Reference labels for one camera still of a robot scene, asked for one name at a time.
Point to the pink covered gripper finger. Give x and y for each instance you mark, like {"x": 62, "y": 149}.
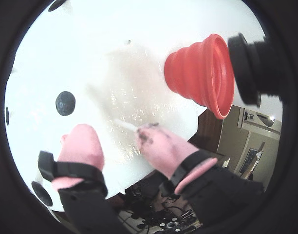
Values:
{"x": 83, "y": 146}
{"x": 168, "y": 151}

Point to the dark blueberry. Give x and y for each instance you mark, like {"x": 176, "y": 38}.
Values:
{"x": 65, "y": 103}
{"x": 7, "y": 115}
{"x": 42, "y": 193}
{"x": 57, "y": 4}

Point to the red collapsible silicone cup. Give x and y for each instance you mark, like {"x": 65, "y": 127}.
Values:
{"x": 195, "y": 68}

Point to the white peg drying rack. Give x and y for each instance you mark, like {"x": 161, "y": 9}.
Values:
{"x": 139, "y": 85}

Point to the dark framed picture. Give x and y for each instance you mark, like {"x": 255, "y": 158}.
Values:
{"x": 250, "y": 159}

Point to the black camera lens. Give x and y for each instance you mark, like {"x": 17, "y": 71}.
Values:
{"x": 244, "y": 70}

